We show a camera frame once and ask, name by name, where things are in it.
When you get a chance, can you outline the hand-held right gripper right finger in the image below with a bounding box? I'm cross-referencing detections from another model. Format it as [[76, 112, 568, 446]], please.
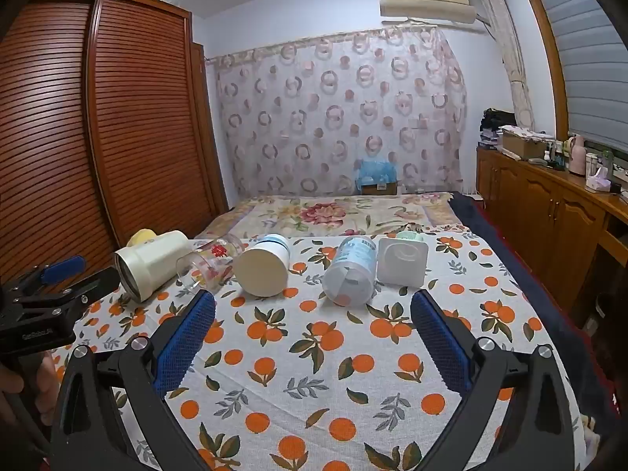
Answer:
[[410, 289, 578, 471]]

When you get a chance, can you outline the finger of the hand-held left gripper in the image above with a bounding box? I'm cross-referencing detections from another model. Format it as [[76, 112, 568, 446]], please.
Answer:
[[20, 267, 121, 307], [15, 255, 86, 286]]

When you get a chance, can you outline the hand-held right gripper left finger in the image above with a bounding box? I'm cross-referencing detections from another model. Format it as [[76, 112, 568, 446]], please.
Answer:
[[50, 290, 217, 471]]

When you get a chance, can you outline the cream cup with yellow lid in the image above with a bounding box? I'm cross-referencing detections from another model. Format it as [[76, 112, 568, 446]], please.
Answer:
[[114, 229, 190, 303]]

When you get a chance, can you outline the clear printed glass cup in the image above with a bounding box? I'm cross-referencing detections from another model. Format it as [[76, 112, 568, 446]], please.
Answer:
[[175, 234, 245, 293]]

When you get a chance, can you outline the white square cup green lid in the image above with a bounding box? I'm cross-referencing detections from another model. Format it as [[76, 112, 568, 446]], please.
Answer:
[[377, 232, 429, 288]]

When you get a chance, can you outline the white cup with blue band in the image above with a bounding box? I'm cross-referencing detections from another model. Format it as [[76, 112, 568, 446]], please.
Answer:
[[232, 234, 292, 298]]

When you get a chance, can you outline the translucent plastic cup blue print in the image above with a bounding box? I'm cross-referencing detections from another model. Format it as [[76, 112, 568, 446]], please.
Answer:
[[322, 235, 378, 307]]

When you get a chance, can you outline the person's left hand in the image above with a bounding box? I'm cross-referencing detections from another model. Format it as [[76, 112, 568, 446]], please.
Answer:
[[0, 351, 60, 433]]

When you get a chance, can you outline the orange fruit printed cloth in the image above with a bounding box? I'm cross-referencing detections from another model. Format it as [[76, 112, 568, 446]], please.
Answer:
[[49, 234, 605, 471]]

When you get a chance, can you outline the brown slatted wooden wardrobe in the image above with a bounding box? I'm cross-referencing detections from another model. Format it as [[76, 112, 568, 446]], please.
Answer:
[[0, 0, 229, 283]]

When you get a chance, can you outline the wooden sideboard cabinet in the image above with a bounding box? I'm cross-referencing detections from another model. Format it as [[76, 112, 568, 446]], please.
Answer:
[[476, 144, 628, 316]]

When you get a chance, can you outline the small brown cardboard box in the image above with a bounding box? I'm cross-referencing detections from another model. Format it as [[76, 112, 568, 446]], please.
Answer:
[[360, 181, 400, 196]]

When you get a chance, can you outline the floral blanket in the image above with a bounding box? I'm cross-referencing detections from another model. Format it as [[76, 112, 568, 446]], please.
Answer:
[[194, 191, 473, 242]]

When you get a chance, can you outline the blue plastic bag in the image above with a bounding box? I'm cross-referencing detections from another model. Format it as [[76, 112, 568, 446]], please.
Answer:
[[355, 158, 398, 188]]

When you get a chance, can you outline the open cardboard box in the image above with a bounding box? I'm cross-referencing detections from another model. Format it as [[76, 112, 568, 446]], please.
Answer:
[[499, 126, 554, 161]]

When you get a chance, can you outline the pink tissue box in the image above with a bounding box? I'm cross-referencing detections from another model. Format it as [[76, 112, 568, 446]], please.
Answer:
[[585, 167, 612, 192]]

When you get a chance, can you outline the black bag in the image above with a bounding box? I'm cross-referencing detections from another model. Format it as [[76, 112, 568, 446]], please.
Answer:
[[480, 108, 519, 131]]

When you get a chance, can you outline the pink thermos jug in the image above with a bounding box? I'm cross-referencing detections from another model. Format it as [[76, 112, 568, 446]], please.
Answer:
[[568, 134, 588, 175]]

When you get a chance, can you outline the tied beige window curtain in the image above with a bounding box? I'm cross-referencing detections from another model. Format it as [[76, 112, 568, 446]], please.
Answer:
[[473, 0, 537, 131]]

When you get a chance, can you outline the grey window blind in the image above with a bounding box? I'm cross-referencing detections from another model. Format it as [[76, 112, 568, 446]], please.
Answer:
[[531, 0, 628, 154]]

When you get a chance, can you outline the white air conditioner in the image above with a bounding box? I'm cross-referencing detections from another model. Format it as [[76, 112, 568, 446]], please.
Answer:
[[379, 0, 478, 25]]

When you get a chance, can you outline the ring patterned sheer curtain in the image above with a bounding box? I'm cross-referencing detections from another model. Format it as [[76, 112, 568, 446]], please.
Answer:
[[208, 26, 468, 198]]

